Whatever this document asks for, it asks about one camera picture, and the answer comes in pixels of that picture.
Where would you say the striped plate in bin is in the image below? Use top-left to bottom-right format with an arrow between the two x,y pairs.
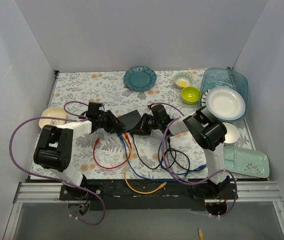
200,89 -> 210,107

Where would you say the yellow connector on floor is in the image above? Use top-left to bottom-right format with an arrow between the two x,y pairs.
197,228 -> 204,240

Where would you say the black network switch box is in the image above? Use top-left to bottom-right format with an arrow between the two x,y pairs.
116,110 -> 141,134

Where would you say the cream panda dish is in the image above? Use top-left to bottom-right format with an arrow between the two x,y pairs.
39,107 -> 67,129

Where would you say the small white bowl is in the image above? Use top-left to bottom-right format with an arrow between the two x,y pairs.
223,122 -> 239,144

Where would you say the clear teal plastic bin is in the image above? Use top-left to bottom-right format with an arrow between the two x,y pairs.
200,67 -> 248,123

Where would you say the teal scalloped plate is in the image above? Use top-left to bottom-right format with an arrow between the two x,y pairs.
123,66 -> 157,92

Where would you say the patterned small bowl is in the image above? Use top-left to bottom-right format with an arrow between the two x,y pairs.
174,71 -> 193,89

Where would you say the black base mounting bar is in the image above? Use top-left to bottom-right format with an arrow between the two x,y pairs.
59,179 -> 235,211

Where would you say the lime green bowl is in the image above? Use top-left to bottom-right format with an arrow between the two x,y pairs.
181,86 -> 200,105

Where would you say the white round plate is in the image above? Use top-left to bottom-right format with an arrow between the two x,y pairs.
205,86 -> 246,121

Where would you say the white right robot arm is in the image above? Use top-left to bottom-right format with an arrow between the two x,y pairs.
129,104 -> 230,199

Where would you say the red ethernet cable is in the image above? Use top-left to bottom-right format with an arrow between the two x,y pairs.
93,133 -> 132,170

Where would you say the mint green divided tray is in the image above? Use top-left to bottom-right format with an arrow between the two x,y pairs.
223,145 -> 270,178

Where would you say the floral table mat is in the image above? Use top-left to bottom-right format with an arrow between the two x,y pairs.
30,69 -> 255,180

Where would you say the black ethernet cable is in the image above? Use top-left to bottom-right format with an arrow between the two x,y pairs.
130,133 -> 172,170

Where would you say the yellow ethernet cable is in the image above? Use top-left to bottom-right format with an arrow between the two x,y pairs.
121,133 -> 167,195

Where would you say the aluminium frame rail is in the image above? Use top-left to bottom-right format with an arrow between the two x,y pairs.
4,179 -> 284,239

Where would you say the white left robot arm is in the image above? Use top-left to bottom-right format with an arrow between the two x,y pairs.
34,102 -> 125,200

